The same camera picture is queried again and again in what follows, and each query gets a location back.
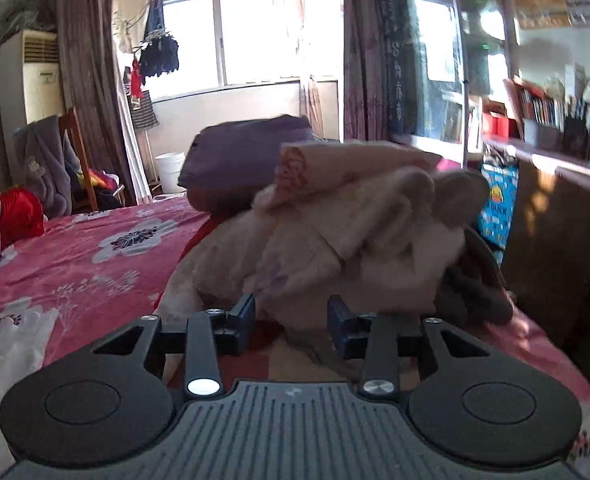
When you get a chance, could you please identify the white bucket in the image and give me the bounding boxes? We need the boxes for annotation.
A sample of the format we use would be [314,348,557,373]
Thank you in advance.
[155,151,187,194]

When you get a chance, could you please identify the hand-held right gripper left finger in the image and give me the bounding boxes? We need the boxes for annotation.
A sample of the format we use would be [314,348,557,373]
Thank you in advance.
[91,292,257,403]

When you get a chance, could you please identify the glass display cabinet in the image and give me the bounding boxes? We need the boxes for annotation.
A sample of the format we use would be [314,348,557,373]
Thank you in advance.
[402,0,522,162]

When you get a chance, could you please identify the purple folded cushion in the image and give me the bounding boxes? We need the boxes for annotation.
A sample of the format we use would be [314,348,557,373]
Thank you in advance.
[178,114,317,217]

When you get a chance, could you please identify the blue printed bag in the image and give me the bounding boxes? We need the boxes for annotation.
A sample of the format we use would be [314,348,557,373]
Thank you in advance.
[476,161,519,267]

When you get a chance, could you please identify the window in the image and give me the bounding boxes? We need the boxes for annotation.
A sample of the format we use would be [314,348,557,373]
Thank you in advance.
[147,0,343,102]

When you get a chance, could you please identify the colourful cloth heap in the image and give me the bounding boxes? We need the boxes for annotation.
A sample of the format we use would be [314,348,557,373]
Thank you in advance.
[75,167,126,211]

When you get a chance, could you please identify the red hanging garment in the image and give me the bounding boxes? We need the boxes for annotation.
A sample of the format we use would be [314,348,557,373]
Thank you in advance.
[129,59,144,99]

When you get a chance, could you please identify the white standing air conditioner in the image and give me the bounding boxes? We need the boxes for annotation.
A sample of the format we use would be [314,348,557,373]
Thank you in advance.
[0,30,69,172]

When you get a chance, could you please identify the striped hanging garment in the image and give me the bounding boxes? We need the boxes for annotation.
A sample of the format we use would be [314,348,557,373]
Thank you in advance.
[127,90,160,134]

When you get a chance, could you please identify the white hanging garment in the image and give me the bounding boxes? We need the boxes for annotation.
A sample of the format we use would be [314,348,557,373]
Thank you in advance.
[111,0,151,54]

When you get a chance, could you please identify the dark blue hanging garment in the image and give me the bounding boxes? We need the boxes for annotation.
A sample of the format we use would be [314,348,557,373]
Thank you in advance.
[139,0,180,79]

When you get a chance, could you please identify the sheer pink curtain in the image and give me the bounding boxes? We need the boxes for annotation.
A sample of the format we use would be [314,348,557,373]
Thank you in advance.
[282,0,327,139]

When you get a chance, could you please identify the red box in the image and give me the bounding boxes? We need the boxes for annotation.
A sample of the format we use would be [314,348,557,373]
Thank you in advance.
[481,110,521,141]

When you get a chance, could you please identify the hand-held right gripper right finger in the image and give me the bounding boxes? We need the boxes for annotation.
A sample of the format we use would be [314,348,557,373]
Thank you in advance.
[326,294,496,403]

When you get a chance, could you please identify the row of books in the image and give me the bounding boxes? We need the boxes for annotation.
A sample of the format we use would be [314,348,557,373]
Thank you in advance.
[518,62,590,164]

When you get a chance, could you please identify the wooden desk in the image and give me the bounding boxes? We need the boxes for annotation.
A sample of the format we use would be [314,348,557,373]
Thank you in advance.
[485,137,590,363]

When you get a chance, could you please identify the white towel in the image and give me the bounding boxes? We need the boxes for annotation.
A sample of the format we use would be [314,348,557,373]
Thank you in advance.
[157,167,468,342]

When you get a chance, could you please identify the cream folded clothes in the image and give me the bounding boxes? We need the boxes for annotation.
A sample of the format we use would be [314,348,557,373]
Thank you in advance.
[432,169,491,229]

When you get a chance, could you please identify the dark patterned bag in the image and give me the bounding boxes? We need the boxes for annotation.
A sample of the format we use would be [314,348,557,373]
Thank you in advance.
[0,0,60,43]

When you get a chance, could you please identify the brown curtain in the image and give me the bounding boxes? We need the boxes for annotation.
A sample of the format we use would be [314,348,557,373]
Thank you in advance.
[55,0,136,207]
[340,0,392,142]

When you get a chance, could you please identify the wooden chair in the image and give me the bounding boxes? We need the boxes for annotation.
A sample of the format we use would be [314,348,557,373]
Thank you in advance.
[57,107,126,212]

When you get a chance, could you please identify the lilac floral cloth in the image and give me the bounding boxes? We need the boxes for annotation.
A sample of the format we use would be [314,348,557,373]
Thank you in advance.
[252,252,344,314]

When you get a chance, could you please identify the pink floral bedsheet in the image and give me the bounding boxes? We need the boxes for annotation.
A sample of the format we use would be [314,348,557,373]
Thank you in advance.
[0,195,590,480]

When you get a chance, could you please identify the red cloth bundle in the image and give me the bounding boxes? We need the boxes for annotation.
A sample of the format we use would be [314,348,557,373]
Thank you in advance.
[0,187,46,249]

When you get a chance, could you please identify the blue banner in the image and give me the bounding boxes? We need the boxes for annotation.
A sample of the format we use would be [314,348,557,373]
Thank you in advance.
[375,0,419,137]

